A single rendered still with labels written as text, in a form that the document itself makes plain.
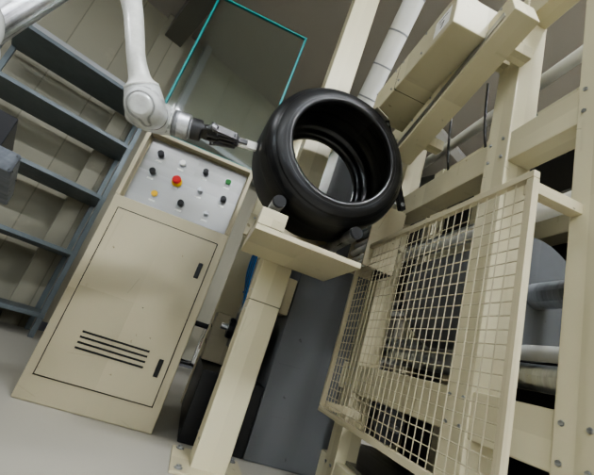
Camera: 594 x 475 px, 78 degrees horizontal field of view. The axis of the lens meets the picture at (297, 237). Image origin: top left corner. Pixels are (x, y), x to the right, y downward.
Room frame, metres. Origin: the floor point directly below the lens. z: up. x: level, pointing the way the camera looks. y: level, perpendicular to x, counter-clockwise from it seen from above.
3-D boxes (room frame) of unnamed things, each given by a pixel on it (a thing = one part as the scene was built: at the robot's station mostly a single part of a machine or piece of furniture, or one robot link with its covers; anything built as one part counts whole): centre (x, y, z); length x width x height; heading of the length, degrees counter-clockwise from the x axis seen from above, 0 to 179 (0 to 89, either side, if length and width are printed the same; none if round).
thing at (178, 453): (1.54, 0.05, 0.01); 0.27 x 0.27 x 0.02; 11
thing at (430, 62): (1.22, -0.33, 1.71); 0.61 x 0.25 x 0.15; 11
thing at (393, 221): (1.58, -0.35, 1.05); 0.20 x 0.15 x 0.30; 11
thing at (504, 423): (1.12, -0.38, 0.65); 0.90 x 0.02 x 0.70; 11
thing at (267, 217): (1.26, 0.12, 0.83); 0.36 x 0.09 x 0.06; 11
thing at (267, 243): (1.29, -0.02, 0.80); 0.37 x 0.36 x 0.02; 101
